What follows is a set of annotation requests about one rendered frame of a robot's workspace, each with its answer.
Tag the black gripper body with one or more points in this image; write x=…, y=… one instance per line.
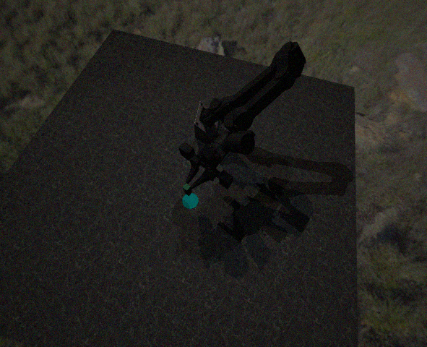
x=225, y=179

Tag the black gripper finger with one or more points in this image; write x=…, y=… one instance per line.
x=193, y=171
x=206, y=176

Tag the dark green post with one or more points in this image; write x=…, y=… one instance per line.
x=187, y=190

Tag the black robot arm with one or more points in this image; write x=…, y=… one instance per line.
x=238, y=111

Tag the teal flat circle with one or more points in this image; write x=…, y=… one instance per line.
x=190, y=201

